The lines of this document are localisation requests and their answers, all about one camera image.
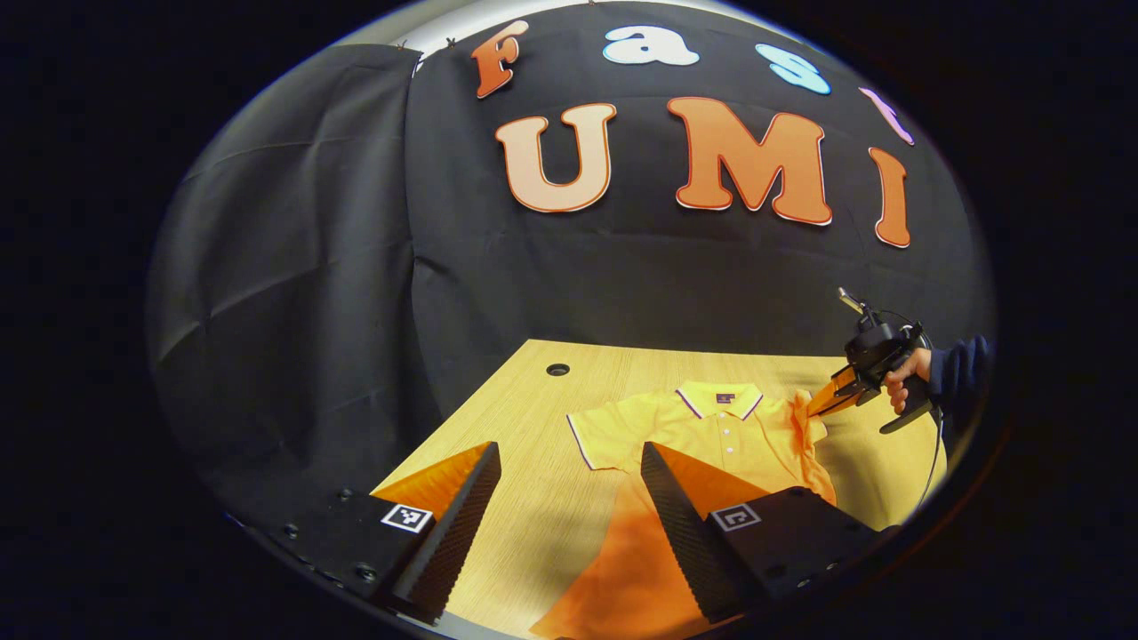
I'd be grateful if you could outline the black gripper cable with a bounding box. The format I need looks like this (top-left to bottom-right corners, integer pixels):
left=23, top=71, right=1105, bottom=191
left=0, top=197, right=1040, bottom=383
left=914, top=409, right=946, bottom=509

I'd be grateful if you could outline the orange T-shirt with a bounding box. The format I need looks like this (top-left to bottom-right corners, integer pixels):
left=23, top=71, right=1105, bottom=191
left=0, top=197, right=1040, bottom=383
left=531, top=382, right=838, bottom=640

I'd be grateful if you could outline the black backdrop cloth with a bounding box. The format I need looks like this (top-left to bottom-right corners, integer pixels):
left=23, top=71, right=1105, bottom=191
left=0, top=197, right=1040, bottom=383
left=147, top=0, right=997, bottom=534

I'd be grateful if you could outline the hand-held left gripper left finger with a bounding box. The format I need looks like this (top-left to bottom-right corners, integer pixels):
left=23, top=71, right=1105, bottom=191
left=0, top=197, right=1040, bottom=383
left=267, top=442, right=502, bottom=626

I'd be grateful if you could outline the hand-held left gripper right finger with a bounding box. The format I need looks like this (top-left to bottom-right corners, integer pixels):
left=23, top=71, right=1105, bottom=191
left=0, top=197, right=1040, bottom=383
left=640, top=442, right=899, bottom=623

